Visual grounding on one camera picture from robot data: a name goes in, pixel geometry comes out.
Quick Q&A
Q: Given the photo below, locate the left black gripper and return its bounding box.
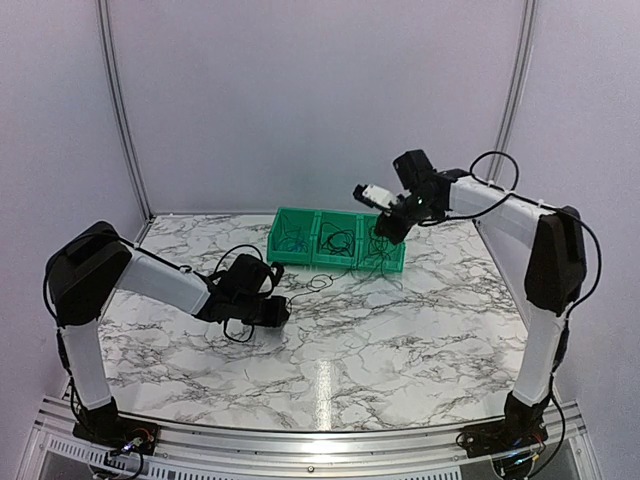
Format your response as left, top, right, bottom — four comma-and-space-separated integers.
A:
232, 293, 288, 328

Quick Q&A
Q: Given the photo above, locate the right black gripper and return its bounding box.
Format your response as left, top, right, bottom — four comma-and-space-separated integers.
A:
375, 192, 440, 245

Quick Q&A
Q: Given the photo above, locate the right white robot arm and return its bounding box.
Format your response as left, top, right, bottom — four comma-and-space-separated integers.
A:
353, 150, 595, 448

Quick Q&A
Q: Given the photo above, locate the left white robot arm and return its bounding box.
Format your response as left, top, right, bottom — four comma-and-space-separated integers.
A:
43, 221, 290, 445

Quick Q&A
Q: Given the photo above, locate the middle green storage bin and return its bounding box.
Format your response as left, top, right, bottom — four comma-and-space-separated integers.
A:
312, 210, 358, 270

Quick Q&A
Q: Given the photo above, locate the left green storage bin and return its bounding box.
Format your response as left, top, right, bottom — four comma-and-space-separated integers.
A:
267, 207, 318, 266

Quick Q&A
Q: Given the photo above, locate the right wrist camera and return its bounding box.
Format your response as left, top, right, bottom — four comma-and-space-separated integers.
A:
353, 184, 399, 211

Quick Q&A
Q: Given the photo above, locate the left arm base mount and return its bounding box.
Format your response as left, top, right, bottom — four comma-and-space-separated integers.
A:
72, 415, 159, 455

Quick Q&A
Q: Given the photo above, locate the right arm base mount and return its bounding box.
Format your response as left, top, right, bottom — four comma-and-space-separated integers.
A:
455, 420, 548, 458

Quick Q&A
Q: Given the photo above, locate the left aluminium frame post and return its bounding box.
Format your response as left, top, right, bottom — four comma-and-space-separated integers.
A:
95, 0, 154, 222

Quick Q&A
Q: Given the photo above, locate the aluminium frame post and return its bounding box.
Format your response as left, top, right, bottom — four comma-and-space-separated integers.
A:
494, 0, 539, 153
95, 0, 154, 222

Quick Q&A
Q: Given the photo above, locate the front aluminium rail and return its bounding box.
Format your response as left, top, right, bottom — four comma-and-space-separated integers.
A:
17, 397, 602, 479

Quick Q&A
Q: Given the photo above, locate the right aluminium frame post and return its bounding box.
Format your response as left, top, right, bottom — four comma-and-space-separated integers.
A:
494, 0, 539, 153

